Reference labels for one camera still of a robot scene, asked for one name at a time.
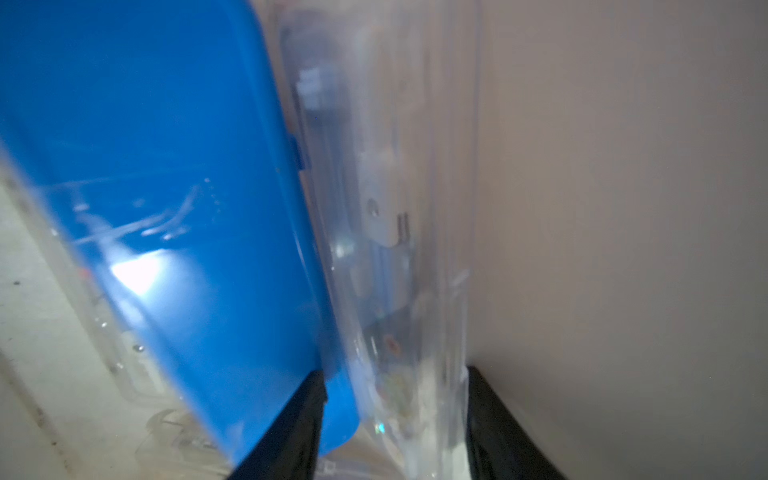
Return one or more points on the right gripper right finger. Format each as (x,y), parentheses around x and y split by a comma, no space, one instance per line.
(498,448)

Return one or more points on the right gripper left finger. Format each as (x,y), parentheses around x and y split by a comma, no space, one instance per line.
(289,450)

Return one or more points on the blue plastic pencil case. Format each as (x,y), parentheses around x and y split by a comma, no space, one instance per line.
(151,135)

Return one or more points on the white canvas cartoon bag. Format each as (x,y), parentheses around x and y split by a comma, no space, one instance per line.
(618,291)

